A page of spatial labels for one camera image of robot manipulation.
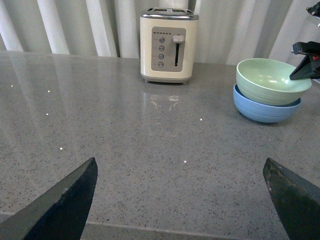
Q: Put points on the blue bowl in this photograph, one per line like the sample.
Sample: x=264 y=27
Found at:
x=261 y=112

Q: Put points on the cream toaster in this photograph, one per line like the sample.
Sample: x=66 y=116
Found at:
x=168 y=38

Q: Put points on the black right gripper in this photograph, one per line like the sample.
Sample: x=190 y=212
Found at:
x=309 y=68

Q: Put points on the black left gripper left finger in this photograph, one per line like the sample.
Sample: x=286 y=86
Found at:
x=58 y=214

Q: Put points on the green bowl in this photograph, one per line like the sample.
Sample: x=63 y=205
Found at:
x=268 y=82

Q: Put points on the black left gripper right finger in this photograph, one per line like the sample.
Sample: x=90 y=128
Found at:
x=296 y=200

